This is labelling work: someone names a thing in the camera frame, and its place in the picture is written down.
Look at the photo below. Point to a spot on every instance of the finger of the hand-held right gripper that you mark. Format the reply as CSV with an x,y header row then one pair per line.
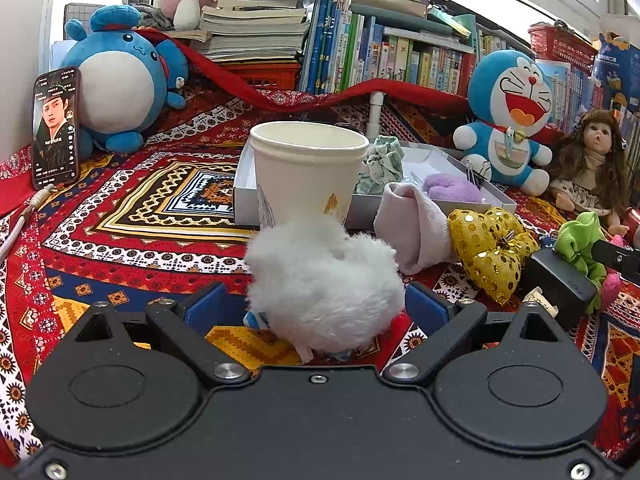
x,y
620,260

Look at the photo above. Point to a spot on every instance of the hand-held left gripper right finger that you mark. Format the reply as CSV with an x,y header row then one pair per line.
x,y
425,305

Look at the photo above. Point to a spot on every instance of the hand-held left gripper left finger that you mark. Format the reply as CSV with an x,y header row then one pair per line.
x,y
205,305

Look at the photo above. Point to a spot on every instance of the pink scrunchie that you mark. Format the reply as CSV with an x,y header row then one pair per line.
x,y
611,290

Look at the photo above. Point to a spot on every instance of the black charger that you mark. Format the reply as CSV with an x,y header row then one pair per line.
x,y
560,280

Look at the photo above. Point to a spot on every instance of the pink sock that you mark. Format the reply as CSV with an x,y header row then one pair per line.
x,y
415,225

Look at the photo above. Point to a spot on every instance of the yellow sequin bow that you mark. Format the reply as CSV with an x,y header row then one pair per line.
x,y
480,245

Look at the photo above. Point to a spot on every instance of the white fluffy scrunchie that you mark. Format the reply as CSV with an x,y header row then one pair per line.
x,y
325,280

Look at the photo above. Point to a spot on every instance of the shallow white cardboard box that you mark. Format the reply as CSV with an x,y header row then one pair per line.
x,y
362,210

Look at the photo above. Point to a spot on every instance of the purple fluffy scrunchie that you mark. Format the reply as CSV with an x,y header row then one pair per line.
x,y
452,187

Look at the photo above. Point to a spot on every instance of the green floral scrunchie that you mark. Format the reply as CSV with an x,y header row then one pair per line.
x,y
380,170

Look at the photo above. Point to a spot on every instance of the red can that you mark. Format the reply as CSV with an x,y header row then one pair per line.
x,y
632,227

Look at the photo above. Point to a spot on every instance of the patterned red blanket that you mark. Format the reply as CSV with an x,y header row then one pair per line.
x,y
125,240

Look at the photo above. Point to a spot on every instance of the brown-haired doll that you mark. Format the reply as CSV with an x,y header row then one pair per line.
x,y
597,135

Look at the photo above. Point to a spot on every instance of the metal clip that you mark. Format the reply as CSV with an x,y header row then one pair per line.
x,y
477,167

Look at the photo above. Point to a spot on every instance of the white paper cup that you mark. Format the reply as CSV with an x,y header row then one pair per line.
x,y
305,180

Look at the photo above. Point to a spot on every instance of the blue carton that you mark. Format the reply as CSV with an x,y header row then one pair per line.
x,y
617,70

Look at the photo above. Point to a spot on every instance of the white plastic pipe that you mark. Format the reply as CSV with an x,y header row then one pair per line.
x,y
376,115

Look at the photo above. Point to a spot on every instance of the blue cat plush toy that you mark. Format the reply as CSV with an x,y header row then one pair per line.
x,y
505,85

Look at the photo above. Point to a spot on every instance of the red plastic basket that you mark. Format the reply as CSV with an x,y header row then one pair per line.
x,y
560,42

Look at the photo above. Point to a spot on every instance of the plain red cloth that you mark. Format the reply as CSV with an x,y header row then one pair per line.
x,y
225,77

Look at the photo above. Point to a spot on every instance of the round blue plush toy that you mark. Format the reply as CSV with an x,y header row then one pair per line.
x,y
115,95

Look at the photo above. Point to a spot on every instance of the smartphone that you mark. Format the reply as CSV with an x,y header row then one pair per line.
x,y
56,125

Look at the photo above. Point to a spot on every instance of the red plastic crate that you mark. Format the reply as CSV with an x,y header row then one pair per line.
x,y
265,75

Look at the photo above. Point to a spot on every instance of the row of upright books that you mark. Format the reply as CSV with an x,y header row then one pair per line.
x,y
400,60

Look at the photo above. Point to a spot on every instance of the pile of flat books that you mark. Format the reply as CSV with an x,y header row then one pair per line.
x,y
250,30

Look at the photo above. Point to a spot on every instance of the grey cloth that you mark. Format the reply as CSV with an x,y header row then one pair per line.
x,y
150,15

